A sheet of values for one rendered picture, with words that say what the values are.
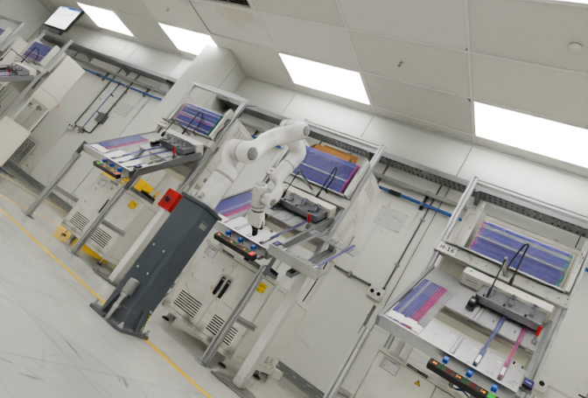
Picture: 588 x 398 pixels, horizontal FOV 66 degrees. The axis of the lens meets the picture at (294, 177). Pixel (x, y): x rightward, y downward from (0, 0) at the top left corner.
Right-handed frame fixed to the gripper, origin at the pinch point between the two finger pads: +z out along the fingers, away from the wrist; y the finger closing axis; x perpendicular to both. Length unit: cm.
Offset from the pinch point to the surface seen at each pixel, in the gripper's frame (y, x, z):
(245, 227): -19.3, 13.1, 10.0
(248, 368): 34, -33, 59
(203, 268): -46, 5, 52
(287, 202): -20, 56, 4
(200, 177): -134, 75, 30
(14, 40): -610, 116, -13
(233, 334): 2, -11, 70
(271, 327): 34, -15, 41
